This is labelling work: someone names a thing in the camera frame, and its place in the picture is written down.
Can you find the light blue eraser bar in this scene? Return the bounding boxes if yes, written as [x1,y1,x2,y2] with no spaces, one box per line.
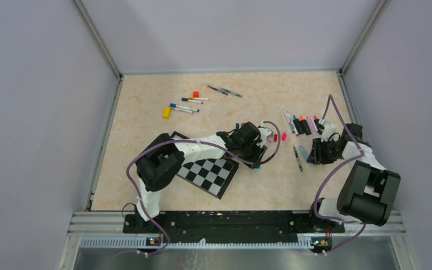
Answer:
[299,146,309,162]

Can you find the black gel pen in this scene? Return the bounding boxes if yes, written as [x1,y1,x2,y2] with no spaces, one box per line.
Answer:
[292,146,303,172]

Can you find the black highlighter pink cap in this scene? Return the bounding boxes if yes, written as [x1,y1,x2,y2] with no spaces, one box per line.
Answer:
[313,115,324,134]

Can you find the pale purple highlighter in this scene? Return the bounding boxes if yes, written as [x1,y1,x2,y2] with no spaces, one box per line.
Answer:
[307,116,318,135]

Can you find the black highlighter orange cap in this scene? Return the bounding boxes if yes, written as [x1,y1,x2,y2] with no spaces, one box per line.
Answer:
[299,115,312,135]

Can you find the black highlighter blue tip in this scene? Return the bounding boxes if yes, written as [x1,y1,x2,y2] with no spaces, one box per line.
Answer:
[292,115,305,134]

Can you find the white marker magenta end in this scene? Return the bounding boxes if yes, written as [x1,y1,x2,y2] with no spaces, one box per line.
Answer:
[291,123,299,136]

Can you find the black white chessboard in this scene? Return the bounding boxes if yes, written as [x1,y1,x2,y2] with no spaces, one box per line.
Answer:
[177,134,239,199]

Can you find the thin dark pen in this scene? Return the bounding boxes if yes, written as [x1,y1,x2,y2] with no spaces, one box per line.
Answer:
[206,85,228,96]

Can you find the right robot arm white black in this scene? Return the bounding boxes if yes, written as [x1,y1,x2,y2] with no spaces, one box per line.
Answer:
[307,120,401,232]

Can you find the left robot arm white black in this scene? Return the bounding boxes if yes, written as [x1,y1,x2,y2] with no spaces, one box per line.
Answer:
[133,122,273,233]

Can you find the yellow block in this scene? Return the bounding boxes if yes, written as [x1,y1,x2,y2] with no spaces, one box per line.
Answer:
[162,107,172,119]

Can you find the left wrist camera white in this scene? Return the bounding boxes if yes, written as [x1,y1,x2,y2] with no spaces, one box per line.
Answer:
[257,127,274,148]

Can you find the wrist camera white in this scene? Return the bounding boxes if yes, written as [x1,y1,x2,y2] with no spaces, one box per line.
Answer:
[257,127,274,148]
[318,119,337,142]

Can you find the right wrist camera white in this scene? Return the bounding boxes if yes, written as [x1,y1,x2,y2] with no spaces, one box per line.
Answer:
[318,119,337,142]

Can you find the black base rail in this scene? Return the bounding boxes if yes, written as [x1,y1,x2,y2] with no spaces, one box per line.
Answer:
[123,210,345,244]

